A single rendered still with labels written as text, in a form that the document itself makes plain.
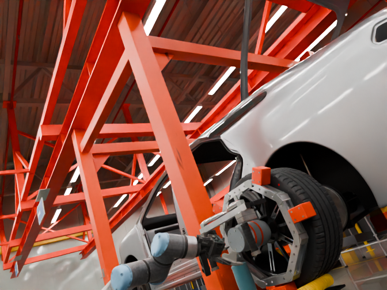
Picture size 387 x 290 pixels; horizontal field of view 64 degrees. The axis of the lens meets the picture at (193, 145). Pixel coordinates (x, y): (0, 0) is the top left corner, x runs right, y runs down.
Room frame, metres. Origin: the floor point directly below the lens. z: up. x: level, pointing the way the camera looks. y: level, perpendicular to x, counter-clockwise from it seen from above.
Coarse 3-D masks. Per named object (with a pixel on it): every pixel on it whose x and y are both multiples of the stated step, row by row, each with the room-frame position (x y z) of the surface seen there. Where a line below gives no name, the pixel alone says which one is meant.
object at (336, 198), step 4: (328, 188) 2.02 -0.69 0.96; (328, 192) 2.01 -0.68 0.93; (332, 192) 1.99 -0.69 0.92; (336, 192) 2.00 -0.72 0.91; (332, 196) 2.00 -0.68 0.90; (336, 196) 1.98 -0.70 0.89; (340, 196) 1.99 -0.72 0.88; (332, 200) 2.01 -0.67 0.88; (336, 200) 1.99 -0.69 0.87; (340, 200) 1.98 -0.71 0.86; (336, 204) 2.00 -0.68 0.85; (340, 204) 1.99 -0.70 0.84; (344, 204) 1.99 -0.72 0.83; (340, 208) 2.00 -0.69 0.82; (344, 208) 1.98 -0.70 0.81; (340, 212) 2.01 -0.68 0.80; (344, 212) 1.99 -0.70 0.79; (340, 216) 2.02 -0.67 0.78; (344, 216) 2.00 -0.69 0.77; (344, 220) 2.01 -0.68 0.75; (344, 224) 2.02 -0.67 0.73
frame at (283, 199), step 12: (264, 192) 1.63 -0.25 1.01; (276, 192) 1.60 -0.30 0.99; (228, 204) 1.87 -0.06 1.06; (288, 204) 1.61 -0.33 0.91; (288, 216) 1.58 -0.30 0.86; (228, 228) 1.97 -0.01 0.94; (300, 228) 1.60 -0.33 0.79; (300, 240) 1.57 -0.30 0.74; (300, 252) 1.62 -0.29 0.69; (288, 264) 1.68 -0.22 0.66; (300, 264) 1.68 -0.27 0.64; (252, 276) 1.89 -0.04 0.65; (264, 276) 1.89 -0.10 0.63; (276, 276) 1.76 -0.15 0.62; (288, 276) 1.70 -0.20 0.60
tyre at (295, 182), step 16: (272, 176) 1.67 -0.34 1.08; (288, 176) 1.67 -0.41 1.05; (304, 176) 1.73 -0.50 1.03; (288, 192) 1.63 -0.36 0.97; (304, 192) 1.61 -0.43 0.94; (320, 192) 1.68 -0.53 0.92; (320, 208) 1.63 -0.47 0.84; (336, 208) 1.71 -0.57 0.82; (304, 224) 1.63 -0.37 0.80; (320, 224) 1.61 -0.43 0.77; (336, 224) 1.70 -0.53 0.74; (320, 240) 1.61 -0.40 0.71; (336, 240) 1.71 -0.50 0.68; (304, 256) 1.70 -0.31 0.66; (320, 256) 1.65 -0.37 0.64; (336, 256) 1.78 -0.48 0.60; (304, 272) 1.73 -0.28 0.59; (320, 272) 1.75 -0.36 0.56
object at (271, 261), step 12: (264, 204) 1.80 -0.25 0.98; (276, 204) 1.74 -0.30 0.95; (264, 216) 1.83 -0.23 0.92; (276, 216) 1.77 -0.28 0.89; (276, 240) 1.82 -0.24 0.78; (288, 240) 1.77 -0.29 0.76; (264, 252) 2.08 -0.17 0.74; (276, 252) 2.12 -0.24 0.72; (252, 264) 1.99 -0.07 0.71; (264, 264) 1.99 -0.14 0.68; (276, 264) 1.90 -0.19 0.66
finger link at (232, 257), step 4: (232, 252) 1.35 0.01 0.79; (236, 252) 1.35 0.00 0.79; (224, 256) 1.36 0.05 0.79; (228, 256) 1.35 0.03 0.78; (232, 256) 1.35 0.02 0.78; (236, 256) 1.35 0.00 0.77; (228, 260) 1.36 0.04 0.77; (232, 260) 1.36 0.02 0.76; (236, 260) 1.36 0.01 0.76; (232, 264) 1.36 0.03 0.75; (236, 264) 1.36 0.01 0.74; (240, 264) 1.37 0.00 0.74
